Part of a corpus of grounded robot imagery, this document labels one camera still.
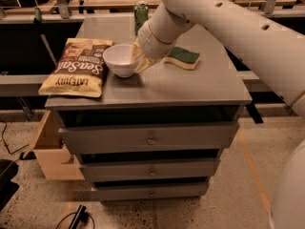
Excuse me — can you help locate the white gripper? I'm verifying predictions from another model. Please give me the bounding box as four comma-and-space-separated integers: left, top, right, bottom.
131, 19, 176, 73

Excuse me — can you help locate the white ceramic bowl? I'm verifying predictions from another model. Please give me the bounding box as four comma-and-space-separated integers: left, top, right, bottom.
103, 44, 138, 78

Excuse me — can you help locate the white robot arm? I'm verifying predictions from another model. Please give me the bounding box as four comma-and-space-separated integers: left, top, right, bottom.
132, 0, 305, 229

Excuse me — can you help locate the brown and yellow chip bag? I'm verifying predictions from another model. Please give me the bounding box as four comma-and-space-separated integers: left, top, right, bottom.
38, 38, 114, 98

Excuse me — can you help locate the green and yellow sponge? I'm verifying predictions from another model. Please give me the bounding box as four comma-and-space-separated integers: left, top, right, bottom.
164, 47, 200, 70

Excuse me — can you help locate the green soda can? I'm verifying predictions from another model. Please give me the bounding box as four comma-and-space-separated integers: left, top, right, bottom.
133, 1, 149, 34

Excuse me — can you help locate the grey drawer cabinet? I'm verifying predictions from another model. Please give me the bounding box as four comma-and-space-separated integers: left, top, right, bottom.
46, 26, 252, 201

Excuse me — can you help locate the light wooden box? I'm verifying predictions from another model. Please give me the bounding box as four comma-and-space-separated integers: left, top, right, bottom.
23, 111, 84, 180

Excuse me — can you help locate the black device on floor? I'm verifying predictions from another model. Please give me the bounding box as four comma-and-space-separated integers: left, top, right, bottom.
68, 205, 89, 229

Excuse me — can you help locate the black floor cable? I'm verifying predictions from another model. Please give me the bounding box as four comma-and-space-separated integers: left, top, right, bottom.
0, 121, 31, 156

